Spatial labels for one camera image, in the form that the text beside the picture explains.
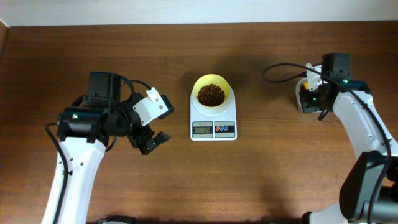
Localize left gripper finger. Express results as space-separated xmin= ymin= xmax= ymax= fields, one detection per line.
xmin=158 ymin=94 xmax=175 ymax=119
xmin=146 ymin=132 xmax=171 ymax=154

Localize red beans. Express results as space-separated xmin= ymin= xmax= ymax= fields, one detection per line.
xmin=197 ymin=84 xmax=225 ymax=107

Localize yellow measuring scoop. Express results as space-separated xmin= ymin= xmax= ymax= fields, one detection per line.
xmin=300 ymin=82 xmax=309 ymax=91

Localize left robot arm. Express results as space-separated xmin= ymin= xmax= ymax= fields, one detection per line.
xmin=42 ymin=72 xmax=174 ymax=223

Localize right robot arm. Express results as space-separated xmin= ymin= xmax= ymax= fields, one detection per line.
xmin=296 ymin=53 xmax=397 ymax=223

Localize white digital kitchen scale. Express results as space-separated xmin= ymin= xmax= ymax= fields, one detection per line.
xmin=190 ymin=86 xmax=238 ymax=141

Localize yellow plastic bowl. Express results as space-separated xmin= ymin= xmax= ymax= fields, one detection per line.
xmin=193 ymin=74 xmax=231 ymax=108

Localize clear plastic bean container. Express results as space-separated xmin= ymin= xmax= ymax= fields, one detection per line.
xmin=295 ymin=77 xmax=308 ymax=112

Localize right black cable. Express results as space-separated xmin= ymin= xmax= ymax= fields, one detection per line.
xmin=262 ymin=63 xmax=393 ymax=224

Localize black cable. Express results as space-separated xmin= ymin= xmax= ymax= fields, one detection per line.
xmin=262 ymin=63 xmax=393 ymax=224
xmin=44 ymin=75 xmax=153 ymax=224

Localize left black cable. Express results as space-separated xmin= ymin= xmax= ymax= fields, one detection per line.
xmin=44 ymin=75 xmax=153 ymax=224

